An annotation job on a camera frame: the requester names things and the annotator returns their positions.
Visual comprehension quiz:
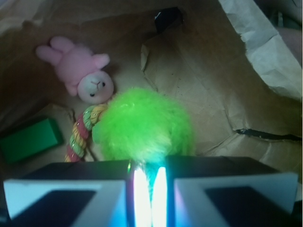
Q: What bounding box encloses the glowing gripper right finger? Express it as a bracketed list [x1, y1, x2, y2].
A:
[153, 156, 298, 227]

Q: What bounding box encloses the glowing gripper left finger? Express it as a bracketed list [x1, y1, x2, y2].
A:
[3, 160, 152, 227]

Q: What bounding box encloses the green fluffy plush animal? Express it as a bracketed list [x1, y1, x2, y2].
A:
[92, 88, 195, 187]

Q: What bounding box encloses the green rectangular block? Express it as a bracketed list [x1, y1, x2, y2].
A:
[0, 118, 63, 164]

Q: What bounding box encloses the pink plush bunny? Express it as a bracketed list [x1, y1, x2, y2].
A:
[36, 36, 114, 105]

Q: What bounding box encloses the brown paper bag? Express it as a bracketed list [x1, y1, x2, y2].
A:
[0, 0, 303, 174]

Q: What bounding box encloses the multicolour rope candy cane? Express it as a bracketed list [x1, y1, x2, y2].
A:
[64, 104, 108, 162]

